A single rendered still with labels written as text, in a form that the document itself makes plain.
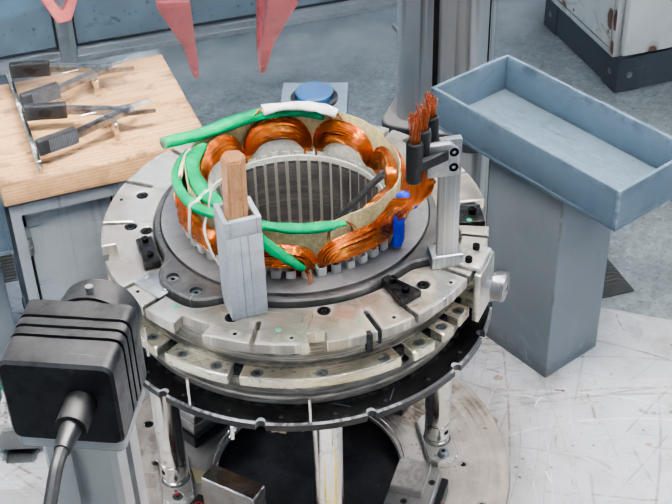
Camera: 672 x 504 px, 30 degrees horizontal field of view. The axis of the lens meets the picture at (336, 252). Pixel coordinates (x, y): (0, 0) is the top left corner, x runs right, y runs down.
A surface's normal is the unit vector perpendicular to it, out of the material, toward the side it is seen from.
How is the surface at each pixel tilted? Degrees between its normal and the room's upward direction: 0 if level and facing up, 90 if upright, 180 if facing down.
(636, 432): 0
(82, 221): 90
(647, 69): 90
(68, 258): 90
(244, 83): 0
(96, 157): 0
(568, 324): 90
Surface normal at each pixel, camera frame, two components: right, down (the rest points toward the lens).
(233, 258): 0.34, 0.56
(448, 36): -0.33, 0.58
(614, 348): -0.03, -0.80
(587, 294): 0.63, 0.46
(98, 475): -0.12, 0.60
